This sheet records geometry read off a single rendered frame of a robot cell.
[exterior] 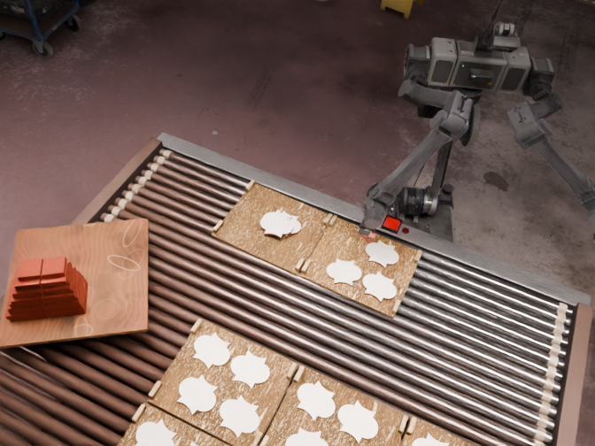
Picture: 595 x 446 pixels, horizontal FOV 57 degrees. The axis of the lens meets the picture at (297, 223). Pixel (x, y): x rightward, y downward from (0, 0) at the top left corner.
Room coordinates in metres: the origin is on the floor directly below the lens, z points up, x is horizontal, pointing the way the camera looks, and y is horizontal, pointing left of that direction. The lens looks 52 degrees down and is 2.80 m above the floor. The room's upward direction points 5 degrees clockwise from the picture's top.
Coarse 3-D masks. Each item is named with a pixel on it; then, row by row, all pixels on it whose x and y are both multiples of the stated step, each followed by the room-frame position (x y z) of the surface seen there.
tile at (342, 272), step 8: (336, 264) 1.26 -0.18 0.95; (344, 264) 1.26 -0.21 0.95; (352, 264) 1.26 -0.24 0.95; (328, 272) 1.22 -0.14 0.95; (336, 272) 1.22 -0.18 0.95; (344, 272) 1.22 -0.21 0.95; (352, 272) 1.23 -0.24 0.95; (360, 272) 1.23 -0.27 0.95; (336, 280) 1.18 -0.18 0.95; (344, 280) 1.18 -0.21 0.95; (352, 280) 1.19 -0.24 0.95
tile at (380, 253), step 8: (368, 248) 1.35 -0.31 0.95; (376, 248) 1.36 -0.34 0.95; (384, 248) 1.36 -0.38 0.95; (392, 248) 1.36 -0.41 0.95; (368, 256) 1.32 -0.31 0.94; (376, 256) 1.32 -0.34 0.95; (384, 256) 1.32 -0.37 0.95; (392, 256) 1.32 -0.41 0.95; (384, 264) 1.28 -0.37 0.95; (392, 264) 1.28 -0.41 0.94
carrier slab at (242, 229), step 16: (256, 192) 1.62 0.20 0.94; (272, 192) 1.62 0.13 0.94; (240, 208) 1.51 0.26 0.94; (256, 208) 1.52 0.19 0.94; (272, 208) 1.53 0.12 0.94; (288, 208) 1.54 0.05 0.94; (304, 208) 1.55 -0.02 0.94; (224, 224) 1.42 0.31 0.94; (240, 224) 1.43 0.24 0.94; (256, 224) 1.43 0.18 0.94; (304, 224) 1.46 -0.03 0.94; (320, 224) 1.47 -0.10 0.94; (224, 240) 1.34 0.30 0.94; (240, 240) 1.34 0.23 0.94; (256, 240) 1.35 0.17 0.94; (272, 240) 1.36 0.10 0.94; (288, 240) 1.37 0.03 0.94; (304, 240) 1.37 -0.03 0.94; (256, 256) 1.27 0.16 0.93; (272, 256) 1.28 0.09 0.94; (288, 256) 1.28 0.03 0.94; (304, 256) 1.29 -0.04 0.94; (288, 272) 1.21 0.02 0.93
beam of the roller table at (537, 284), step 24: (168, 144) 1.89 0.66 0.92; (192, 144) 1.90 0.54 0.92; (216, 168) 1.77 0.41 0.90; (240, 168) 1.77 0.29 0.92; (288, 192) 1.65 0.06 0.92; (312, 192) 1.66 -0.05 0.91; (360, 216) 1.55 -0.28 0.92; (408, 240) 1.44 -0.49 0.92; (432, 240) 1.45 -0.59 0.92; (480, 264) 1.35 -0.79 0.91; (504, 264) 1.36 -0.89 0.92; (528, 288) 1.25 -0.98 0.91; (552, 288) 1.25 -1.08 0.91
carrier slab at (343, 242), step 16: (336, 224) 1.47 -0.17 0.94; (352, 224) 1.48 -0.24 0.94; (336, 240) 1.39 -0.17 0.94; (352, 240) 1.40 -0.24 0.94; (384, 240) 1.41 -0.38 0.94; (320, 256) 1.30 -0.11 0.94; (336, 256) 1.31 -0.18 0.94; (352, 256) 1.31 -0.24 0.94; (400, 256) 1.33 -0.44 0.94; (320, 272) 1.22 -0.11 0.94; (368, 272) 1.24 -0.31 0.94; (384, 272) 1.25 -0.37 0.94; (400, 272) 1.25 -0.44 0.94; (336, 288) 1.15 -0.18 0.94; (352, 288) 1.15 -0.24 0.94; (400, 288) 1.17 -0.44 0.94; (368, 304) 1.09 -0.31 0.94; (384, 304) 1.09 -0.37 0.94
